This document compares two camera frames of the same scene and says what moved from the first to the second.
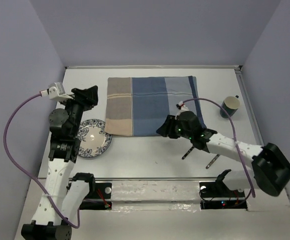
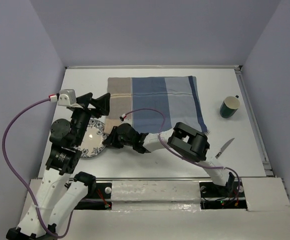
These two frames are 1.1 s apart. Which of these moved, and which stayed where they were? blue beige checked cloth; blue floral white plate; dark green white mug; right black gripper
Moved: right black gripper
Stayed: dark green white mug; blue beige checked cloth; blue floral white plate
